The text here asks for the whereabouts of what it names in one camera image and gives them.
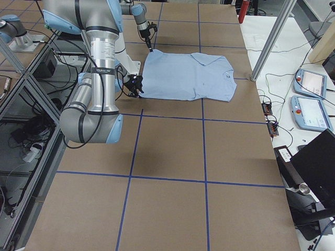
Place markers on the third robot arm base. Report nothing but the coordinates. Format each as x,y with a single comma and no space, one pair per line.
16,35

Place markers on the light blue polo shirt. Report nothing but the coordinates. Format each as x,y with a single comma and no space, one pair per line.
187,77

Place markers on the red cylinder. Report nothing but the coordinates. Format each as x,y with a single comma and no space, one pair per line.
243,10

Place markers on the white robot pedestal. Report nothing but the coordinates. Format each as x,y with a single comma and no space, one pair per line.
123,59

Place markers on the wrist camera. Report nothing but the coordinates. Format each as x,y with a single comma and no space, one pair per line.
152,26

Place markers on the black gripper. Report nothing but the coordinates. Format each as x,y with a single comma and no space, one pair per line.
145,35
135,85

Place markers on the far blue teach pendant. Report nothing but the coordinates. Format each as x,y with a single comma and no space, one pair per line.
310,84

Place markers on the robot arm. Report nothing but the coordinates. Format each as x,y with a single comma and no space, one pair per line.
92,116
138,11

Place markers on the aluminium frame post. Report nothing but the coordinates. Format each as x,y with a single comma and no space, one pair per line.
272,38

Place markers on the blue teach pendant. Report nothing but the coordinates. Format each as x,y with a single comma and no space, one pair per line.
310,113
310,84

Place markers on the near blue teach pendant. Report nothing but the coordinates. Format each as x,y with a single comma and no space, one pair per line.
310,113

